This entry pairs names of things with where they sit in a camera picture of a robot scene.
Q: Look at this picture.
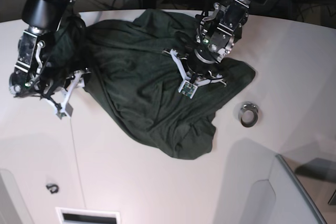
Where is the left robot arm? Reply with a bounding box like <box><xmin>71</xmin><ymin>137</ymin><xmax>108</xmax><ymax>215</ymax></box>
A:
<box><xmin>167</xmin><ymin>0</ymin><xmax>266</xmax><ymax>99</ymax></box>

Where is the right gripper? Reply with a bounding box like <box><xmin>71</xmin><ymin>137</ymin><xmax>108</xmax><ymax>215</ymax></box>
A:
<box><xmin>36</xmin><ymin>68</ymin><xmax>91</xmax><ymax>119</ymax></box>

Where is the small black clip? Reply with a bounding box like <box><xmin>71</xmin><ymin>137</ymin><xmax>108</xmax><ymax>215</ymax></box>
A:
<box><xmin>46</xmin><ymin>183</ymin><xmax>59</xmax><ymax>194</ymax></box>

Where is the grey tape roll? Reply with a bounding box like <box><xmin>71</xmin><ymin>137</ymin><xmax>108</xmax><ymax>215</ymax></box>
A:
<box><xmin>233</xmin><ymin>101</ymin><xmax>260</xmax><ymax>128</ymax></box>

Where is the white table cable slot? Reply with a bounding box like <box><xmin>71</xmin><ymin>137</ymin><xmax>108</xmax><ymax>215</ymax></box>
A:
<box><xmin>56</xmin><ymin>207</ymin><xmax>121</xmax><ymax>224</ymax></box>

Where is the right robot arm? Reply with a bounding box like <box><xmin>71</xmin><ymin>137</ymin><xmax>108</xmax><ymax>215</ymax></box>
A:
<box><xmin>9</xmin><ymin>0</ymin><xmax>89</xmax><ymax>119</ymax></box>

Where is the dark green t-shirt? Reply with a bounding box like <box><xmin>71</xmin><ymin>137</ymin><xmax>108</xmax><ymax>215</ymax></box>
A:
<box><xmin>50</xmin><ymin>9</ymin><xmax>256</xmax><ymax>159</ymax></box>

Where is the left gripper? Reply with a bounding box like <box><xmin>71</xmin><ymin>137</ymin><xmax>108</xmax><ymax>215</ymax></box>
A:
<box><xmin>162</xmin><ymin>48</ymin><xmax>227</xmax><ymax>98</ymax></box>

